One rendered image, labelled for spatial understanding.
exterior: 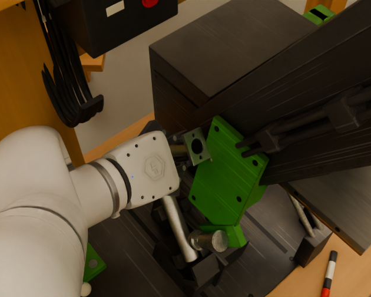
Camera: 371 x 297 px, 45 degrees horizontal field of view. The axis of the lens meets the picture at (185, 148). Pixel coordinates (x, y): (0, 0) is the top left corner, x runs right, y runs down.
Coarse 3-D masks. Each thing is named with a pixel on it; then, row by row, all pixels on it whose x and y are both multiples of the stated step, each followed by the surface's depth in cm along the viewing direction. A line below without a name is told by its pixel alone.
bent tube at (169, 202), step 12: (192, 132) 74; (180, 144) 76; (192, 144) 78; (204, 144) 76; (192, 156) 74; (204, 156) 76; (168, 204) 87; (168, 216) 87; (180, 216) 87; (180, 228) 87; (180, 240) 88; (192, 252) 88
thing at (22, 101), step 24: (312, 0) 140; (336, 0) 135; (0, 24) 66; (24, 24) 69; (0, 48) 69; (24, 48) 72; (0, 72) 72; (24, 72) 75; (0, 96) 75; (24, 96) 78; (48, 96) 82; (0, 120) 78; (24, 120) 82; (48, 120) 86; (72, 144) 95
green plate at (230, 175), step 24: (216, 120) 72; (216, 144) 74; (216, 168) 76; (240, 168) 72; (264, 168) 69; (192, 192) 85; (216, 192) 79; (240, 192) 74; (216, 216) 82; (240, 216) 77
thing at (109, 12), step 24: (72, 0) 62; (96, 0) 62; (120, 0) 65; (144, 0) 68; (168, 0) 71; (72, 24) 67; (96, 24) 64; (120, 24) 68; (144, 24) 71; (96, 48) 68
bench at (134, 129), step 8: (152, 112) 124; (144, 120) 123; (128, 128) 121; (136, 128) 121; (120, 136) 119; (128, 136) 119; (104, 144) 118; (112, 144) 118; (88, 152) 116; (96, 152) 116; (104, 152) 116; (88, 160) 115
